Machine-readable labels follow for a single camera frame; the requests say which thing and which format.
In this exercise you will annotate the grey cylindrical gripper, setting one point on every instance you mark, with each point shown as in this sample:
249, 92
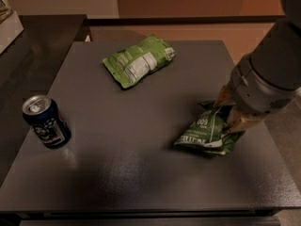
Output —
258, 89

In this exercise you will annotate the dark green jalapeno chip bag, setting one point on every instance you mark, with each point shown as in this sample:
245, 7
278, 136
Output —
208, 133

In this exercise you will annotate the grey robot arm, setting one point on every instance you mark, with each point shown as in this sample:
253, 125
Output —
269, 78

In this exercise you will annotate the light green rice chip bag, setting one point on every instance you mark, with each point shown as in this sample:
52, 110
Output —
130, 65

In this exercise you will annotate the blue soda can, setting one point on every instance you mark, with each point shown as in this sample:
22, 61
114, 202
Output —
43, 116

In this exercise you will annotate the dark side counter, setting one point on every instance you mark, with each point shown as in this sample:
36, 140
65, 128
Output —
28, 67

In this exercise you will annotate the white box with snacks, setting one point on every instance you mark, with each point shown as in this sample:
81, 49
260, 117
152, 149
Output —
10, 25

